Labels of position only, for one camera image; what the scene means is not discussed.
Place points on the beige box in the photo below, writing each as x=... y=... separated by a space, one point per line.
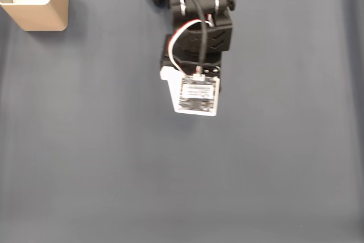
x=42 y=16

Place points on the blue-grey table mat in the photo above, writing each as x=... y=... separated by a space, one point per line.
x=85 y=140

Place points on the camera board on white mount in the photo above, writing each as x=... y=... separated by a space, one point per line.
x=196 y=95

